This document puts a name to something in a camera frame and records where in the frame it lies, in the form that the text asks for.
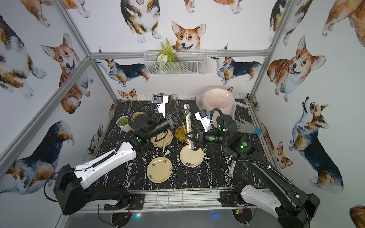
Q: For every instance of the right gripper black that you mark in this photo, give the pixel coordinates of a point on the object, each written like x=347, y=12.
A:
x=201, y=138

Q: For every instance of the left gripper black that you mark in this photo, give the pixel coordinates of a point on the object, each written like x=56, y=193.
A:
x=175, y=121

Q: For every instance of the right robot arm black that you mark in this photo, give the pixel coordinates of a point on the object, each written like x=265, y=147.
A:
x=292, y=207

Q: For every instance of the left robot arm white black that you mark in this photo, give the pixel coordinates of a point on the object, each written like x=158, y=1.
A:
x=72, y=187

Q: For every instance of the yellow patterned dark-rimmed plate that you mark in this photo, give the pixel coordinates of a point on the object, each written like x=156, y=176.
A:
x=180, y=134

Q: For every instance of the cream plate chipped right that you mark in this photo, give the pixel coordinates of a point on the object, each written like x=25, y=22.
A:
x=191, y=158

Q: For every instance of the cream plate upper left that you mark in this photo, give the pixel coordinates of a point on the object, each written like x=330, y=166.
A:
x=167, y=136

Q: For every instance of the cream plate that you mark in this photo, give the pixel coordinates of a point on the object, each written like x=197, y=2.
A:
x=159, y=170
x=167, y=136

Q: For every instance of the white bin with plastic bag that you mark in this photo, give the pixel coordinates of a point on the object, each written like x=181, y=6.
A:
x=222, y=99

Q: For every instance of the cream plate front left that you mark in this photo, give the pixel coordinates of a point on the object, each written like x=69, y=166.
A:
x=159, y=170

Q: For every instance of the tan pot green plant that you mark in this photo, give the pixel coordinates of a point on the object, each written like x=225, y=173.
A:
x=136, y=114

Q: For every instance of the grey glove blue cuff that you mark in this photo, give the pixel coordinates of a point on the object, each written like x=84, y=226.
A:
x=246, y=127

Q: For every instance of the clear wrapper scrap by bin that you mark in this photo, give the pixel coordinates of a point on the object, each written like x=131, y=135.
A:
x=241, y=104

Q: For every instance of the green fern white flower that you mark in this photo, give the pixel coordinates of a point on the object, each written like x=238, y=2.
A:
x=166, y=54

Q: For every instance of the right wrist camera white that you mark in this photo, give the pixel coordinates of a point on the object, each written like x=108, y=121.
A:
x=204, y=117

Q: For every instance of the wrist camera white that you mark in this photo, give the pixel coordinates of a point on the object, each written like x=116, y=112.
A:
x=204, y=117
x=161, y=101

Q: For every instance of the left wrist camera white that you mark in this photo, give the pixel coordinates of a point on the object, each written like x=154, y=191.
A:
x=161, y=101

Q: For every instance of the white wire wall basket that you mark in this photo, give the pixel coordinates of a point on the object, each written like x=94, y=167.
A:
x=188, y=63

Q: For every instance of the aluminium front rail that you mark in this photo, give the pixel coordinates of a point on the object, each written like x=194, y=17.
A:
x=190, y=200

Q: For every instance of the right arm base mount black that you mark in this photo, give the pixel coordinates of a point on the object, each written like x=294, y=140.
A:
x=236, y=199

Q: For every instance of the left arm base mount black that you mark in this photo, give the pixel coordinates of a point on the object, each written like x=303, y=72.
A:
x=134, y=201

